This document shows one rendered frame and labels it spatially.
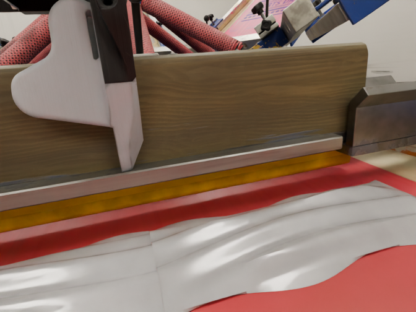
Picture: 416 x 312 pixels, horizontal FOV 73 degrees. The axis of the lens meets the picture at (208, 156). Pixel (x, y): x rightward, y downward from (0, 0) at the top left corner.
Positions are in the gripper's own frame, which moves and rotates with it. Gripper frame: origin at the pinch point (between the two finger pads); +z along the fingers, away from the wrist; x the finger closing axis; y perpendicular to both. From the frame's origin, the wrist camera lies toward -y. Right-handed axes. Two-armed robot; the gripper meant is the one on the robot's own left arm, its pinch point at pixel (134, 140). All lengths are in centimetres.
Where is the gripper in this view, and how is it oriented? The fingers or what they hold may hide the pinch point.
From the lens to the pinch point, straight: 19.6
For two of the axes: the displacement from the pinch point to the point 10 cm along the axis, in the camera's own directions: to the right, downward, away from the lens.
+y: -9.5, 1.6, -2.6
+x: 2.9, 2.7, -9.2
